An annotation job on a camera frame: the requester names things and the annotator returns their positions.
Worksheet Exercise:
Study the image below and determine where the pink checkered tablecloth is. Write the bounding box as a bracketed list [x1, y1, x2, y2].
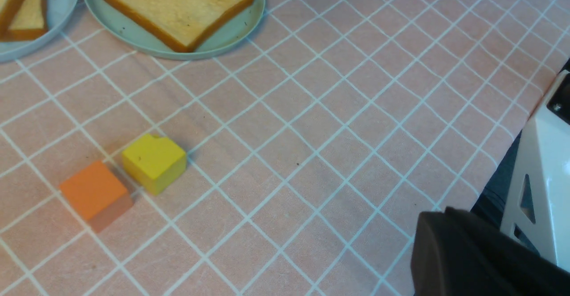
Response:
[1, 0, 569, 296]

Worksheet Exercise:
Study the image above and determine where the yellow cube block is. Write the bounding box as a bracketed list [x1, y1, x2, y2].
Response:
[122, 134, 187, 196]

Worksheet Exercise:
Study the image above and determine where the light blue plate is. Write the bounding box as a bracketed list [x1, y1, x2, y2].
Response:
[0, 0, 78, 63]

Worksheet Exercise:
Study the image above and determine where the green center plate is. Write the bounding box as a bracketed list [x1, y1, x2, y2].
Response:
[85, 0, 265, 61]

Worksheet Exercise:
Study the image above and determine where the orange cube block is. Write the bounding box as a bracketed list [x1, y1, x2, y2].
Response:
[59, 161, 134, 233]

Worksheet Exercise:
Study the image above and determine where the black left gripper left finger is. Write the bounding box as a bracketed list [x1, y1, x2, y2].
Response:
[411, 211, 517, 296]

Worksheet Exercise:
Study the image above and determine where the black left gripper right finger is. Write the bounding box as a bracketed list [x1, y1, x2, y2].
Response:
[445, 207, 570, 296]

